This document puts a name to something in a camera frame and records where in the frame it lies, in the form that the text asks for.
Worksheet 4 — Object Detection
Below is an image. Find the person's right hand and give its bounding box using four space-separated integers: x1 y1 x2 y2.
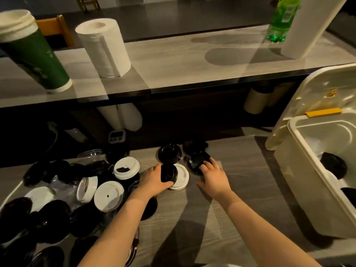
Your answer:
197 157 237 203

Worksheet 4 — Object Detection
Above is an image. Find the person's left hand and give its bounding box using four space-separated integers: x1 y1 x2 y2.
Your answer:
135 163 181 199

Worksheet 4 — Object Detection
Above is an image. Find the black cup lid with plug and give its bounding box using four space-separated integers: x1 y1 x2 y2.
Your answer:
186 151 213 176
340 187 356 208

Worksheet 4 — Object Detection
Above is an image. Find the white cup lid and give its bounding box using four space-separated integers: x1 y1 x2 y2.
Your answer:
168 164 189 191

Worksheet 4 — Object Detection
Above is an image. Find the pile of cup lids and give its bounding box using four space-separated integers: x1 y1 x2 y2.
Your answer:
0 139 215 267

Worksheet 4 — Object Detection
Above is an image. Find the white plastic storage bin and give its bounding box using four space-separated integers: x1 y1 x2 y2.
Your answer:
264 63 356 239

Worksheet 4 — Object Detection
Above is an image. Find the stack of white lids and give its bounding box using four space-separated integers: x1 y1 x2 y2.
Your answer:
324 169 345 189

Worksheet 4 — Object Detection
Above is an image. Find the tall stack of black lids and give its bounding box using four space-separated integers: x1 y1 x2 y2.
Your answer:
320 152 348 180

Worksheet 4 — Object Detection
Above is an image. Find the person's left forearm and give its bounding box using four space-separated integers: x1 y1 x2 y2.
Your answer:
78 191 156 267

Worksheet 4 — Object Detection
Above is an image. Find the person's right forearm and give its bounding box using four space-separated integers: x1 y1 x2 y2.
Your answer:
220 191 322 267

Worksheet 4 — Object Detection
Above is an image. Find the green paper cup stack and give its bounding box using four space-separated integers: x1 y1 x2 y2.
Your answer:
0 9 73 94

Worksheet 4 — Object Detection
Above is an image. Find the tall white paper cup stack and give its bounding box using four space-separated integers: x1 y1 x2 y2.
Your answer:
281 0 350 59

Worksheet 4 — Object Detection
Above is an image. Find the grey wooden table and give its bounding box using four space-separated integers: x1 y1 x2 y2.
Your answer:
0 133 356 267

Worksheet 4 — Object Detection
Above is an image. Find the small digital timer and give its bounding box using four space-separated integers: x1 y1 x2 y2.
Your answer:
108 130 126 144

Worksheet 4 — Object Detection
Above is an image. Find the grey bar counter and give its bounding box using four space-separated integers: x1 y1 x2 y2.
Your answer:
0 24 356 109

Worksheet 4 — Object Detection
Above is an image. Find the white paper towel roll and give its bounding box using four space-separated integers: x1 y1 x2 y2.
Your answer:
75 18 132 78

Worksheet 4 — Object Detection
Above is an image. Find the green plastic bottle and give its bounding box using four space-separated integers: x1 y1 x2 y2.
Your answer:
266 0 302 43

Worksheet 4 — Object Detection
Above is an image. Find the wooden chair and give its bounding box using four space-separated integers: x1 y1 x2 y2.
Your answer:
35 14 75 47

